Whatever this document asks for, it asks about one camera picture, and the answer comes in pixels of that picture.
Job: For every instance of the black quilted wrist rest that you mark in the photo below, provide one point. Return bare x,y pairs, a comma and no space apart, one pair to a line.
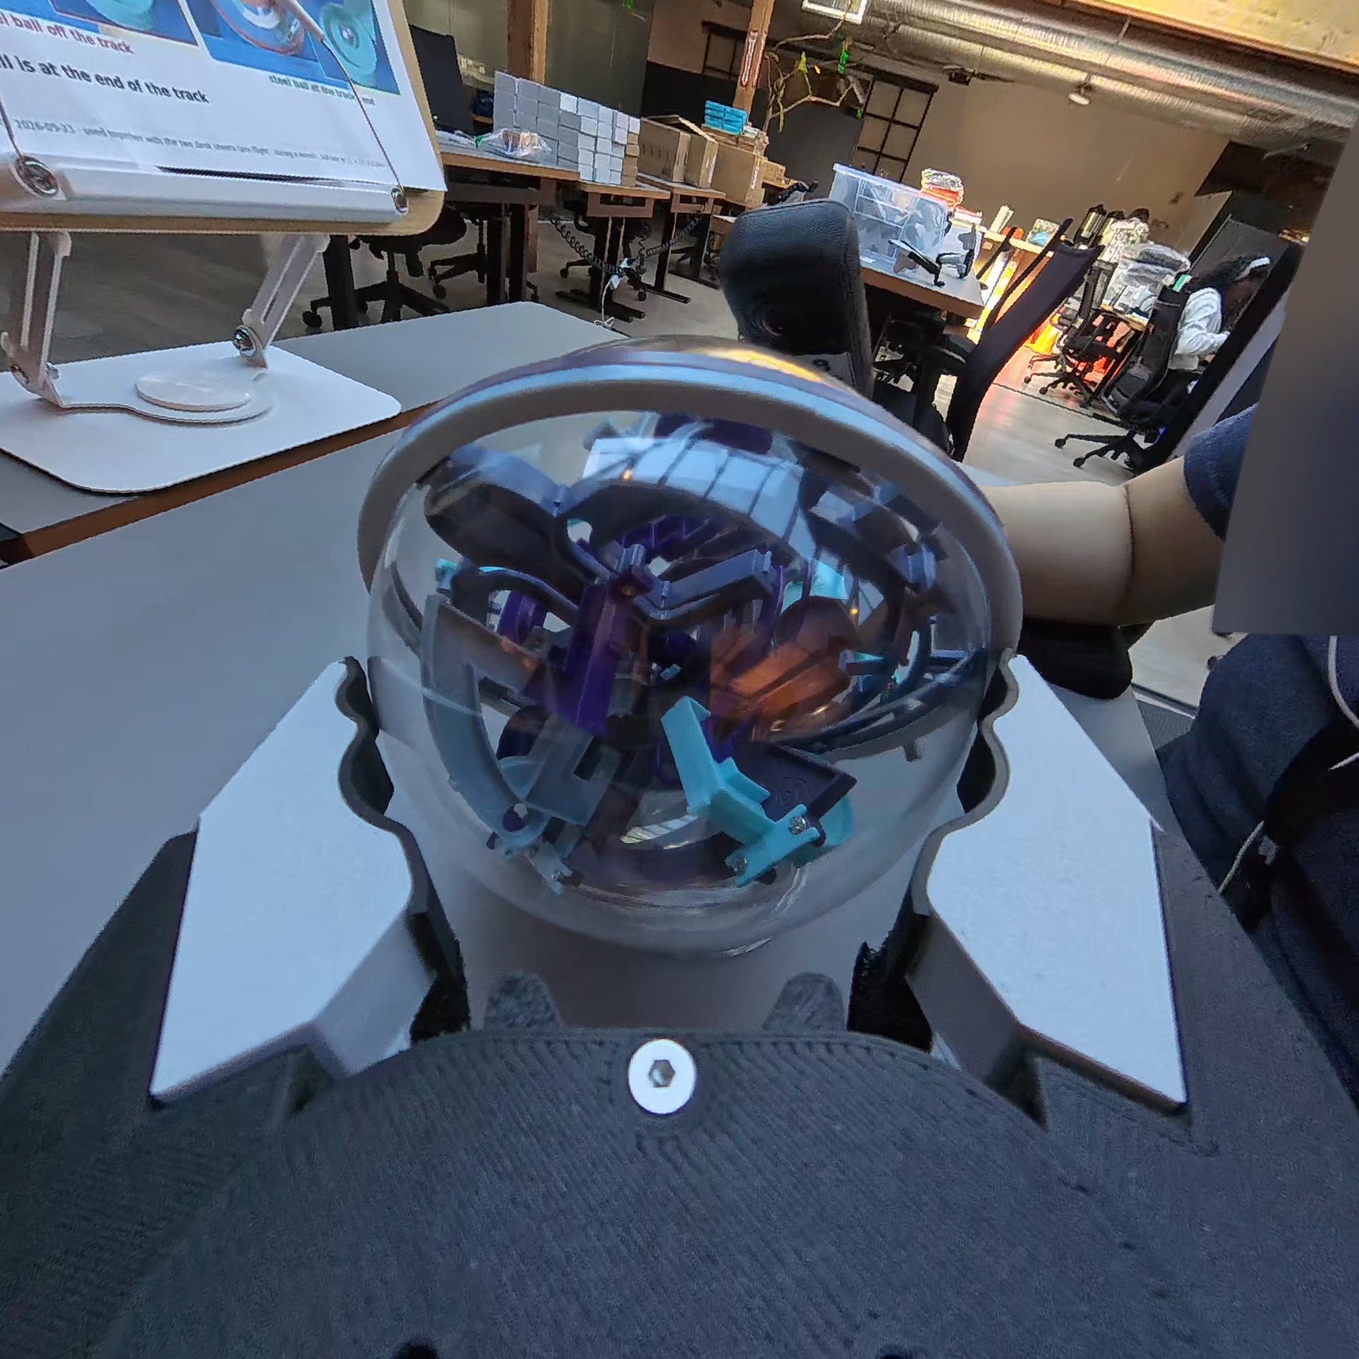
1083,659

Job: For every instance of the clear plastic bag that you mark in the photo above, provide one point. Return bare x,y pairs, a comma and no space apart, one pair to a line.
511,143

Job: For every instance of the teal box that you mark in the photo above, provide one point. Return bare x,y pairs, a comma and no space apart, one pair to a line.
734,117

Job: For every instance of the stack of white boxes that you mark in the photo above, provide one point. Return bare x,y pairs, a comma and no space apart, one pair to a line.
564,122

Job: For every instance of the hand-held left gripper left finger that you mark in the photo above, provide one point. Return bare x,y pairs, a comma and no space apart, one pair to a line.
282,904

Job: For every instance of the clear plastic bin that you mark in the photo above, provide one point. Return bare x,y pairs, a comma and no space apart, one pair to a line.
887,208

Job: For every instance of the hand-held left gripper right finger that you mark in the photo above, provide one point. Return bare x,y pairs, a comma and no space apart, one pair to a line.
1051,913

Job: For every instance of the clear plastic maze ball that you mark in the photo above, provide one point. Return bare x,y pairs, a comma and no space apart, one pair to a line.
680,659

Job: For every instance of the person's dark blue clothing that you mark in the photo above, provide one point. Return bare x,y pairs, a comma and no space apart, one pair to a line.
1264,765

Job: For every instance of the silver ventilation duct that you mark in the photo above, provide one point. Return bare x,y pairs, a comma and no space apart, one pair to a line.
1116,64

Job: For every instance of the person's right forearm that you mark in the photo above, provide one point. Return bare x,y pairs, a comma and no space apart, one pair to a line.
1116,541

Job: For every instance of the cardboard box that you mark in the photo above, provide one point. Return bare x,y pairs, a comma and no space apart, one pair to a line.
676,150
744,171

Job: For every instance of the black mesh office chair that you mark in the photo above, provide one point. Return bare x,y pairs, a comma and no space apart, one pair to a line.
1020,329

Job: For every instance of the black computer monitor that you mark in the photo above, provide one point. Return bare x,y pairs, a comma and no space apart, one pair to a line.
441,80

